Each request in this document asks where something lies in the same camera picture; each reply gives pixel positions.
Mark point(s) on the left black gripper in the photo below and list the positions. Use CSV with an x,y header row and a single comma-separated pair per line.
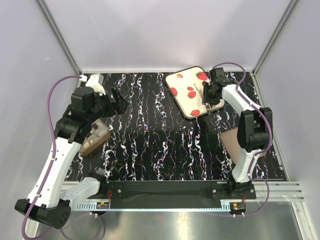
x,y
119,107

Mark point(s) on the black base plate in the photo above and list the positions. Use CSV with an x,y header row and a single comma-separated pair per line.
x,y
175,194

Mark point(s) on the gold tin box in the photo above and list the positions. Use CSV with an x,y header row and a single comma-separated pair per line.
x,y
99,137

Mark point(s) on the left controller board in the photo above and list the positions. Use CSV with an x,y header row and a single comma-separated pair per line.
x,y
103,205

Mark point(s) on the metal tongs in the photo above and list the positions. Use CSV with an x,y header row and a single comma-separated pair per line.
x,y
208,108

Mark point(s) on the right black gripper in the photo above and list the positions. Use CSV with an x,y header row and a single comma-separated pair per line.
x,y
205,98

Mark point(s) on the strawberry print tray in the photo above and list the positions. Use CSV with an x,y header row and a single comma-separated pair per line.
x,y
186,86

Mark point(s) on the right controller board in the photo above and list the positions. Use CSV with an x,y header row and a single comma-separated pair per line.
x,y
239,206

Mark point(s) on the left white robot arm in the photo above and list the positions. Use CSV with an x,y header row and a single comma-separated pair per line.
x,y
46,203

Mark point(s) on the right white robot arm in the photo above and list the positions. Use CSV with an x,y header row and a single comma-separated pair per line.
x,y
254,133

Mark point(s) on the controller board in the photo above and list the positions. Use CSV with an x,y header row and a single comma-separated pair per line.
x,y
239,206
103,205

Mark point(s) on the rose gold tin lid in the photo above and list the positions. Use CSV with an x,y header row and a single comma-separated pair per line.
x,y
229,139

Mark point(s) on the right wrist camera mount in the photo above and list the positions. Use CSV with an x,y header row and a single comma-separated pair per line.
x,y
217,74

